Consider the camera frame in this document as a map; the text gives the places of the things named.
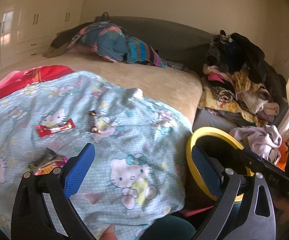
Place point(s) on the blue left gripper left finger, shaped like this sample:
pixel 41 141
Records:
pixel 76 169

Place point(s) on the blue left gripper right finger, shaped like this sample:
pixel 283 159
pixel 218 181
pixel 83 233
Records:
pixel 208 173

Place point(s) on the green snack wrapper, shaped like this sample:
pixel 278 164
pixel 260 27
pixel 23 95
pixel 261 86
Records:
pixel 47 162

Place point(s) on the yellow rimmed black trash bin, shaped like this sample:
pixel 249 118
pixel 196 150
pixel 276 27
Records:
pixel 209 152

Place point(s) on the right hand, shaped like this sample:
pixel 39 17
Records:
pixel 282 205

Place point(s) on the left hand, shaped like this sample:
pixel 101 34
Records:
pixel 109 233

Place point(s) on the floral laundry basket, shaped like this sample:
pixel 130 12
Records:
pixel 284 151

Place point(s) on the brown chocolate bar wrapper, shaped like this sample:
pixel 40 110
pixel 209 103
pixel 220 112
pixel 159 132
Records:
pixel 95 126

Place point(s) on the lavender towel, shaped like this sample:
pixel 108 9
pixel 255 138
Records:
pixel 264 141

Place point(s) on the red snack bar wrapper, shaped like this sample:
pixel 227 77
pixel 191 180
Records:
pixel 44 131

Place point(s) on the grey storage box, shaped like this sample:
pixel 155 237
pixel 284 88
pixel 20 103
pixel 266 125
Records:
pixel 205 118

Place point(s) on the hello kitty blue quilt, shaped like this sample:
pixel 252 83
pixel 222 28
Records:
pixel 138 173

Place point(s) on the beige bed mattress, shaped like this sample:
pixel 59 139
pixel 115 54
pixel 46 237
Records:
pixel 178 89

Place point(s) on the pile of clothes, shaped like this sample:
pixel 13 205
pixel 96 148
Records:
pixel 239 85

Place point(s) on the red pink blanket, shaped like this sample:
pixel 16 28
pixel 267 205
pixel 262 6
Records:
pixel 17 80

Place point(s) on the dark brown garment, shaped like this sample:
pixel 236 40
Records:
pixel 60 43

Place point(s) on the grey bed headboard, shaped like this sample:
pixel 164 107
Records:
pixel 174 42

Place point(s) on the blue floral crumpled clothes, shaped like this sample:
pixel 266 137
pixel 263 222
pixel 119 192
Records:
pixel 101 37

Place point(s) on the striped colourful garment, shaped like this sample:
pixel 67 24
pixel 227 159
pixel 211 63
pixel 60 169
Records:
pixel 141 52

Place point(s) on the cream white wardrobe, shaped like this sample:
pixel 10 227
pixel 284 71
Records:
pixel 27 27

